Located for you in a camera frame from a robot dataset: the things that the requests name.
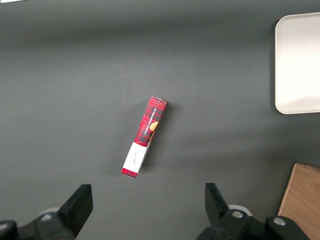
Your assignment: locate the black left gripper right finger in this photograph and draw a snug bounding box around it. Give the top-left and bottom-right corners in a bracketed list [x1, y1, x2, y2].
[204, 182, 252, 230]

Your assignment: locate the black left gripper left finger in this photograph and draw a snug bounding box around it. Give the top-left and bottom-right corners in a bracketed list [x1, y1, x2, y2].
[57, 183, 94, 238]

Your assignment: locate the wooden drawer cabinet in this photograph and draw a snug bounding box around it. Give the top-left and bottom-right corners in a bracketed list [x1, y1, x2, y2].
[276, 162, 320, 240]

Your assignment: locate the red plaid cookie box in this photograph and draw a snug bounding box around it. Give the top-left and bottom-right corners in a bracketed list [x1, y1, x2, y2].
[121, 96, 168, 181]

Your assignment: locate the beige plastic tray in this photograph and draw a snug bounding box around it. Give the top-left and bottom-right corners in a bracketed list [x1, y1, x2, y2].
[274, 11, 320, 116]

